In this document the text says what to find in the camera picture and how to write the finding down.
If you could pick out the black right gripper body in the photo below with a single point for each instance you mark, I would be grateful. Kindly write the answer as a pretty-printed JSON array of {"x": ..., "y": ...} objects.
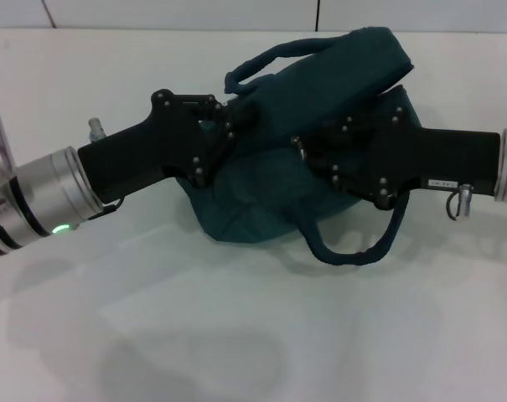
[{"x": 437, "y": 159}]

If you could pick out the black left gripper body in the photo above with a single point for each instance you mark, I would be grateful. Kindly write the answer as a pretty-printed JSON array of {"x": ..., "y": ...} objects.
[{"x": 152, "y": 151}]

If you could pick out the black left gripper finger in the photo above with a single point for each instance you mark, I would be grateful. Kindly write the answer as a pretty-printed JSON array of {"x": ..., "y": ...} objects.
[
  {"x": 232, "y": 111},
  {"x": 219, "y": 151}
]

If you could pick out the dark teal insulated lunch bag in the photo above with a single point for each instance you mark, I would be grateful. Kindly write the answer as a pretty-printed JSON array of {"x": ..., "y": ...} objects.
[{"x": 311, "y": 109}]

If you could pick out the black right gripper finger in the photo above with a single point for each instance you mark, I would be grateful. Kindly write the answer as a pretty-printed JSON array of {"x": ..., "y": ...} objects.
[
  {"x": 353, "y": 125},
  {"x": 345, "y": 171}
]

